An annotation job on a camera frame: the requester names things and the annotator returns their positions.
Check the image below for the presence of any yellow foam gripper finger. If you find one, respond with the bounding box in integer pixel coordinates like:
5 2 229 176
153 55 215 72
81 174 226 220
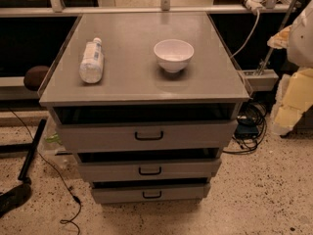
267 25 313 135

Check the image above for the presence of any grey top drawer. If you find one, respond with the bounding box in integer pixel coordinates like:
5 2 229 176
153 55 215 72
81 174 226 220
51 103 240 152

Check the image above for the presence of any grey drawer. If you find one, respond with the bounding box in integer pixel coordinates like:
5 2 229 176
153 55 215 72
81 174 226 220
74 149 221 182
51 103 240 152
91 178 210 204

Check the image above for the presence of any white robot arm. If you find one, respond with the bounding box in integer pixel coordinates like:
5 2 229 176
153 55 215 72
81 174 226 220
267 0 313 135

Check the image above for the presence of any grey drawer cabinet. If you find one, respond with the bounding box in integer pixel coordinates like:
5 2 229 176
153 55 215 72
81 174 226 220
37 11 251 205

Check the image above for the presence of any grey middle drawer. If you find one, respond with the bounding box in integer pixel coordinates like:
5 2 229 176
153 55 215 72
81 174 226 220
74 149 221 182

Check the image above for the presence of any grey bottom drawer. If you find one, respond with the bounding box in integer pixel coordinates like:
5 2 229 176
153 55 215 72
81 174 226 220
91 178 210 204

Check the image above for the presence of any metal support rod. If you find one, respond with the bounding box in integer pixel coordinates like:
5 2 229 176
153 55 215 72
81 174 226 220
255 0 306 76

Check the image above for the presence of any white ceramic bowl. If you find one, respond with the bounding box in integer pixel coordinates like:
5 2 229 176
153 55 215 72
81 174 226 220
154 39 195 73

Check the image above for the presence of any clear plastic water bottle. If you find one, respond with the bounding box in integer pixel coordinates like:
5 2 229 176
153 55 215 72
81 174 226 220
79 37 104 84

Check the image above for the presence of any green plastic item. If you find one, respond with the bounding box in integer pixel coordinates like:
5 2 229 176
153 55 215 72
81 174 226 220
45 133 62 145

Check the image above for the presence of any brown round object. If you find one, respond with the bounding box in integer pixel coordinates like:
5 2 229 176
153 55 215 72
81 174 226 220
23 66 49 91

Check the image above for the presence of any black bar on floor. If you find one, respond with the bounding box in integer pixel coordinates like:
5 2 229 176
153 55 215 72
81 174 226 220
18 119 47 182

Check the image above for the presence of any grey metal rail block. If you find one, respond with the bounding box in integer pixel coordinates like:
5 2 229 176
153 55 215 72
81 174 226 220
238 70 279 94

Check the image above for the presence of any black cable bundle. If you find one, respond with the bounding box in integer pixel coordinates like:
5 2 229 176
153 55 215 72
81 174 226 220
223 100 268 155

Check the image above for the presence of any white power cable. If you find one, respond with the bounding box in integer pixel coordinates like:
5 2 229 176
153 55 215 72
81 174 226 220
229 9 262 60

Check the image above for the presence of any black floor cable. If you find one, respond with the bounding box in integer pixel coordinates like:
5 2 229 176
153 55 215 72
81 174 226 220
9 109 82 235

